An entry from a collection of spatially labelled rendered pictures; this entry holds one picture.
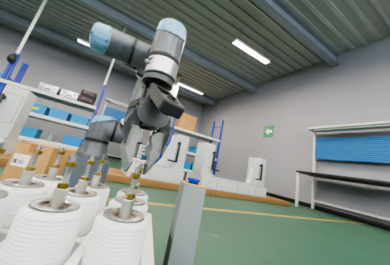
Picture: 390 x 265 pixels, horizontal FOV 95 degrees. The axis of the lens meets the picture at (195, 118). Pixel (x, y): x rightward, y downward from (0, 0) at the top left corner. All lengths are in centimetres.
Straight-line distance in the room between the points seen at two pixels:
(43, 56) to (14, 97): 709
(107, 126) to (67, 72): 843
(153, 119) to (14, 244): 28
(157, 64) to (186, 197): 38
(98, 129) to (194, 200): 65
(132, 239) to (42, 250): 13
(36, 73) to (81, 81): 151
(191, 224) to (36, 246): 35
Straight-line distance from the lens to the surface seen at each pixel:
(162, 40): 45
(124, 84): 936
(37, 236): 39
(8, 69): 564
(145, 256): 45
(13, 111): 269
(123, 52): 54
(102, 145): 105
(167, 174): 270
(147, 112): 38
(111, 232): 37
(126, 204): 39
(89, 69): 946
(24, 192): 53
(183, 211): 58
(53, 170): 67
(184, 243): 61
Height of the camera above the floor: 36
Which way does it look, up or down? 15 degrees up
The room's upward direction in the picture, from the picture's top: 12 degrees clockwise
